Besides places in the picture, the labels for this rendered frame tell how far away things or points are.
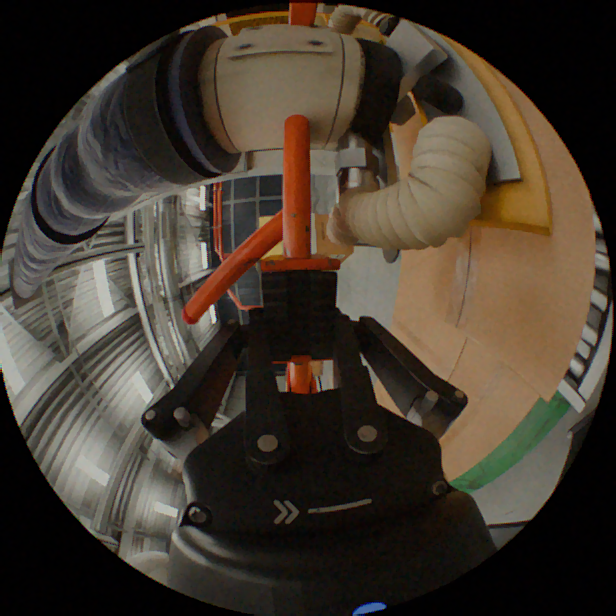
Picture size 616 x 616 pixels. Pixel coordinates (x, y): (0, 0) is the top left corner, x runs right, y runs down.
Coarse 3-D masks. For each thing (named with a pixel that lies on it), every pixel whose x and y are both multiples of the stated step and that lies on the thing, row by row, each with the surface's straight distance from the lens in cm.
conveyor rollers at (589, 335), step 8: (600, 224) 70; (600, 232) 70; (600, 256) 68; (600, 264) 67; (608, 264) 68; (608, 272) 68; (592, 296) 66; (600, 296) 67; (592, 304) 67; (600, 304) 67; (584, 328) 66; (592, 328) 67; (584, 336) 66; (592, 336) 67; (592, 344) 67; (576, 360) 68; (568, 368) 68; (576, 368) 68; (584, 368) 69; (576, 376) 69
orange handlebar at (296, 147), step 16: (304, 16) 24; (288, 128) 17; (304, 128) 17; (288, 144) 16; (304, 144) 16; (288, 160) 15; (304, 160) 15; (288, 176) 14; (304, 176) 14; (288, 192) 14; (304, 192) 14; (288, 208) 14; (304, 208) 14; (288, 224) 13; (304, 224) 13; (288, 240) 13; (304, 240) 13; (288, 256) 13; (304, 256) 13; (288, 368) 22; (304, 368) 17; (288, 384) 20; (304, 384) 18
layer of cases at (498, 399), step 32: (416, 320) 104; (416, 352) 106; (448, 352) 88; (480, 352) 78; (480, 384) 80; (512, 384) 73; (480, 416) 83; (512, 416) 77; (448, 448) 101; (480, 448) 88; (448, 480) 109
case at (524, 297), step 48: (576, 192) 28; (480, 240) 30; (528, 240) 27; (576, 240) 26; (432, 288) 36; (480, 288) 29; (528, 288) 26; (576, 288) 26; (480, 336) 30; (528, 336) 27; (576, 336) 26; (528, 384) 28
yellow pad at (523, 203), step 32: (384, 32) 28; (448, 64) 21; (480, 64) 19; (416, 96) 23; (448, 96) 16; (480, 96) 17; (480, 128) 15; (512, 128) 15; (512, 160) 13; (512, 192) 13; (544, 192) 13; (480, 224) 15; (512, 224) 13; (544, 224) 12
